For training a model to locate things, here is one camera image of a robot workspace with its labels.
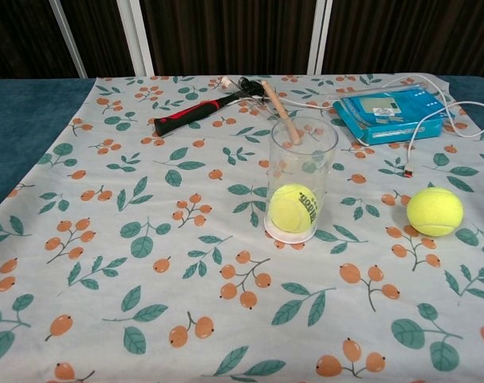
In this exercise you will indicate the plain yellow tennis ball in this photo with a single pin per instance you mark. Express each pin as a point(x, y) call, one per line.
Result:
point(435, 211)

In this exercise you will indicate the printed yellow tennis ball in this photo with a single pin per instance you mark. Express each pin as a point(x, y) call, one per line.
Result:
point(293, 207)

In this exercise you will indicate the clear plastic cup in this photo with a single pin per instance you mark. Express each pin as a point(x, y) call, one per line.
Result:
point(301, 159)

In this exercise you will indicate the wooden stick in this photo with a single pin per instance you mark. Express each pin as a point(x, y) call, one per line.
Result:
point(283, 113)

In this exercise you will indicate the floral print tablecloth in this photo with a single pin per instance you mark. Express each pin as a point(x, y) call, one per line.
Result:
point(146, 239)

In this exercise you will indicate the white cylindrical plug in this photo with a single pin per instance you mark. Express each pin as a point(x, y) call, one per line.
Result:
point(227, 82)

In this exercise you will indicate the blue packaged box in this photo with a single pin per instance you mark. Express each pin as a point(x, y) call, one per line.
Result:
point(393, 111)

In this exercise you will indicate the teal table cover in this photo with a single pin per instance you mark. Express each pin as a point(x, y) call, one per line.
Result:
point(22, 131)

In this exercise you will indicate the white metal frame post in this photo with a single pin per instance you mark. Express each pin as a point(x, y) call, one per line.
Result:
point(70, 38)
point(320, 36)
point(140, 38)

